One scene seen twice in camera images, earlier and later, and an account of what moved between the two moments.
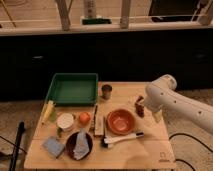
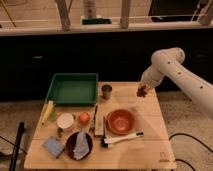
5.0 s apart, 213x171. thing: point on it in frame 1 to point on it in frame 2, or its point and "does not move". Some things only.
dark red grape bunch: x=139 y=108 to x=141 y=91
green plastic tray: x=73 y=89 does not move
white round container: x=65 y=120 does not move
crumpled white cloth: x=82 y=145 does not move
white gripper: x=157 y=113 to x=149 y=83
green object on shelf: x=96 y=21 does not move
